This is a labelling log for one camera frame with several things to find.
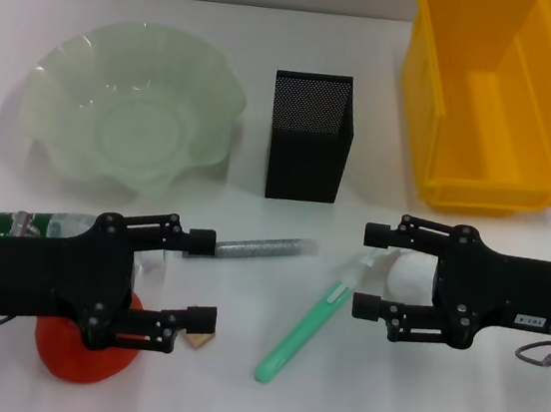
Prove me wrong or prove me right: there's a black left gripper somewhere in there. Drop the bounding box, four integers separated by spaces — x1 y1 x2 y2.
0 192 231 365

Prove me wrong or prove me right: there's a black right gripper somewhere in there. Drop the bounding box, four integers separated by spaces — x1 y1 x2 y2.
348 209 551 362

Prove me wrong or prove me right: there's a white paper ball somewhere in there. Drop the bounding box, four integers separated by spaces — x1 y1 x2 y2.
359 244 441 305

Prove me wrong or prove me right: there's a mint green pen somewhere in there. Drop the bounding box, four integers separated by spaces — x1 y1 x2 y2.
253 242 376 396

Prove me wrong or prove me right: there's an orange fruit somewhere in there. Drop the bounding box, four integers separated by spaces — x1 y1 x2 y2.
29 281 148 391

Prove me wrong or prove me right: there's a clear green-label water bottle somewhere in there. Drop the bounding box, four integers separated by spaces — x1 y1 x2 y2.
0 202 174 299

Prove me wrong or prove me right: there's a beige eraser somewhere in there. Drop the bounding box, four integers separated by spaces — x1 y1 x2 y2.
182 327 216 355

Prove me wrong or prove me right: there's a grey marker pen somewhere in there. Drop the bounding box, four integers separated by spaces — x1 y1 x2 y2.
213 227 320 272

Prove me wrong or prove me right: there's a black mesh pen holder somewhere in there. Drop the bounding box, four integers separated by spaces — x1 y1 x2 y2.
261 68 361 208

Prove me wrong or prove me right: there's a pale green glass fruit plate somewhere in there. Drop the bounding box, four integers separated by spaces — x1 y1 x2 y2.
9 8 256 211

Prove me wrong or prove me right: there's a yellow plastic bin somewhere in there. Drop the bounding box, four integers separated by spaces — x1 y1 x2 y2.
385 0 551 225

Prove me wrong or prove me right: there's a grey right gripper cable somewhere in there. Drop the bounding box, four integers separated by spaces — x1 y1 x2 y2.
511 338 551 371

